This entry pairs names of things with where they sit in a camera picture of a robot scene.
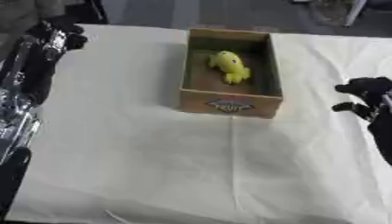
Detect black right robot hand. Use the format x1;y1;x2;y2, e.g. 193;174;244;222
331;76;392;166

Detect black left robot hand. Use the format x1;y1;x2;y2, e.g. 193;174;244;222
25;14;91;61

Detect tan cardboard box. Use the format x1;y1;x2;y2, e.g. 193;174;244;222
178;27;285;119

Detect white chair leg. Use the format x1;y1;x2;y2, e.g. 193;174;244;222
343;0;368;28

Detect yellow soft toy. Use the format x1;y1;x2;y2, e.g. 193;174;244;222
206;50;253;86

